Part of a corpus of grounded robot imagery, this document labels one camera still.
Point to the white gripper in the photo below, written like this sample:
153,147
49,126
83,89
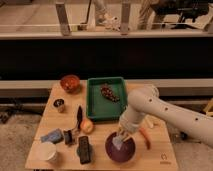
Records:
124,130

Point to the grey towel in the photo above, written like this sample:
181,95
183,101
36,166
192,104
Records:
117,141

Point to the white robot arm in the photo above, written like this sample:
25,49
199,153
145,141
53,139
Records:
145,101

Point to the purple bowl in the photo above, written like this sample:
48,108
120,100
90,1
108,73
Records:
126,152

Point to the orange bowl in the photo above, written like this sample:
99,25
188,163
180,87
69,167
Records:
70,83

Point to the orange carrot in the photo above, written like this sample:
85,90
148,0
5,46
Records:
146,138

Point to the banana piece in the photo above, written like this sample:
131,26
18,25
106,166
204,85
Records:
149,122

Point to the dark round coaster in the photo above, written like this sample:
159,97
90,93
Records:
90,150

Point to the peach apple fruit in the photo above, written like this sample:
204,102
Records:
87,126

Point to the green plastic tray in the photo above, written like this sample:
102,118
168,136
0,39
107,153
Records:
98,107

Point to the dark eggplant utensil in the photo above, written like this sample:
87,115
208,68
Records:
79,116

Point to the black brush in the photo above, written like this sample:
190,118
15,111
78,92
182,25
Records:
69,140

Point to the blue sponge block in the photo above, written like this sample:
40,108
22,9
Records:
54,136

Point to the small dark cup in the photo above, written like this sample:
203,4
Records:
59,104

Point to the white paper cup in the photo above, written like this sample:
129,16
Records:
46,152

